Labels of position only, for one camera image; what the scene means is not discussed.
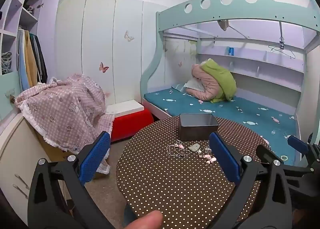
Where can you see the blue candy-print mattress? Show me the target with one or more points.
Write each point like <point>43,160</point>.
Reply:
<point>250,124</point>

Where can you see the metal support rod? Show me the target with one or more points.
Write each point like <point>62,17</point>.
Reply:
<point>238,31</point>

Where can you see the metal tin box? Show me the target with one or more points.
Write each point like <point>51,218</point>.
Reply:
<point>197,129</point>

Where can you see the white pillow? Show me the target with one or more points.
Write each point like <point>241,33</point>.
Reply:
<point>193,84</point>

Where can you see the small brown ornament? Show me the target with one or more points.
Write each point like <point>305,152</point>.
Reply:
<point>12,99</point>

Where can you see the teal bunk bed frame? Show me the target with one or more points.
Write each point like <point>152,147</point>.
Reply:
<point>200,16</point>

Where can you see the white open shelf unit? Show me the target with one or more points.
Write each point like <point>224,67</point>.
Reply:
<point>30,19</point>

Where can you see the cardboard box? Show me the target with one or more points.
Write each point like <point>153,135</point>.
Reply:
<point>53,153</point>

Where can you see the white bed wall shelves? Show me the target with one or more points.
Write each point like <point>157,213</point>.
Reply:
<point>262,65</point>

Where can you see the person's left hand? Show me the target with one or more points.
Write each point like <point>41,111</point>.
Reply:
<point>143,221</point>

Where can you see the yellow hanging garment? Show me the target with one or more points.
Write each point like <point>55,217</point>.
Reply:
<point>31,64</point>

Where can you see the pink padded jacket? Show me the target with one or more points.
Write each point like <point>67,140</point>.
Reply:
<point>207,86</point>

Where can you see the grey hanging bag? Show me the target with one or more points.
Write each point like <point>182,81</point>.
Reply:
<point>223,24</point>

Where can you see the white flat box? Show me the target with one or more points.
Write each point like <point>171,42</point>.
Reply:
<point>125,108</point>

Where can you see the dark clothes pile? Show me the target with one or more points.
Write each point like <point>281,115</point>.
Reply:
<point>29,7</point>

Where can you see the dark hanging garments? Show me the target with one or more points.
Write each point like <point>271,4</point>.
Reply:
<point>41,61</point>

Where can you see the light blue hanging garment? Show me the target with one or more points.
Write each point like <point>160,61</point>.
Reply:
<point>22,69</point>

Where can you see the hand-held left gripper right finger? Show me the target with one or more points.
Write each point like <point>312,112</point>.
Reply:
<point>225,159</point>

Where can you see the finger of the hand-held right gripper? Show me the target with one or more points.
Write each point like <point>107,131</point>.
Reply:
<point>297,144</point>
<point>266,153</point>

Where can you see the small blue box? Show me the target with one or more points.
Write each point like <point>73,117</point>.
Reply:
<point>231,51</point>

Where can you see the white wardrobe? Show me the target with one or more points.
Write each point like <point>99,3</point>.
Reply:
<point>100,31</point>

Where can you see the grey folded cloth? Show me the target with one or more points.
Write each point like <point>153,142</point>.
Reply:
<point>6,63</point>

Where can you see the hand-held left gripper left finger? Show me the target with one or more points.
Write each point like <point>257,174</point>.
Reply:
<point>96,159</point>

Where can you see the pink checkered blanket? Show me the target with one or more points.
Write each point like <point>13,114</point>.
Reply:
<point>62,109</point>

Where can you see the round polka-dot table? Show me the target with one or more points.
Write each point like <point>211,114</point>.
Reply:
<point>175,181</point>

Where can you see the red ottoman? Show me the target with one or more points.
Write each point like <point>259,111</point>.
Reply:
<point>130,124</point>

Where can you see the pink butterfly sticker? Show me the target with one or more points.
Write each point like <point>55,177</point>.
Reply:
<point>103,67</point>

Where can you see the pale butterfly sticker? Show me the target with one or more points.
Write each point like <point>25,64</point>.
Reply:
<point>128,36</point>

